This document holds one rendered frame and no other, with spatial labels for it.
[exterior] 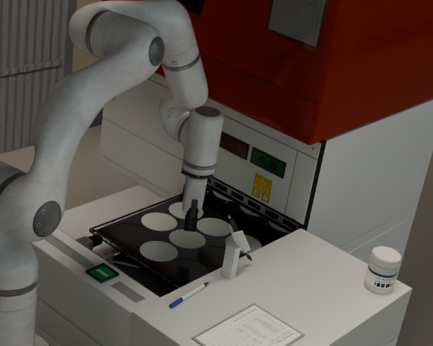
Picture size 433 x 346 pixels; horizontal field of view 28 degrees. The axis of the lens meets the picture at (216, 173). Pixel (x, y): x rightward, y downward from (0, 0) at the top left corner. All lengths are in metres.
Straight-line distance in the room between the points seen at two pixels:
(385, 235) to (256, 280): 0.84
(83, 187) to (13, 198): 2.82
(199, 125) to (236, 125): 0.34
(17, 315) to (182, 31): 0.68
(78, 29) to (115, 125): 1.00
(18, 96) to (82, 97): 2.95
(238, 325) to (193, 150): 0.45
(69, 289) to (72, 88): 0.57
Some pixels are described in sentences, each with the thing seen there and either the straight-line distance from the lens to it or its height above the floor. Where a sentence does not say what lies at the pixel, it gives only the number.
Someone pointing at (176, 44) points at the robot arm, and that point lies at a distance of 1.88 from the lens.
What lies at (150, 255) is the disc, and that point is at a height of 0.90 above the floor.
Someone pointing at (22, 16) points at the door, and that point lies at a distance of 4.49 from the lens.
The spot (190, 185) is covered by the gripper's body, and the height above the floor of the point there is 1.11.
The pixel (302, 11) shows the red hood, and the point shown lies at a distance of 2.13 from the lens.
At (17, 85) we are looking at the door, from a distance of 4.61.
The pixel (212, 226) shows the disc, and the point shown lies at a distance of 2.40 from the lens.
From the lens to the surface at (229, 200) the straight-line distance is 2.46.
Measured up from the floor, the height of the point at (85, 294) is 0.92.
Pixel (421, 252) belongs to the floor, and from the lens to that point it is 4.41.
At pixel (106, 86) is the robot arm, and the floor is 1.46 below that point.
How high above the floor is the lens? 2.09
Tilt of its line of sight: 26 degrees down
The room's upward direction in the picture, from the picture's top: 9 degrees clockwise
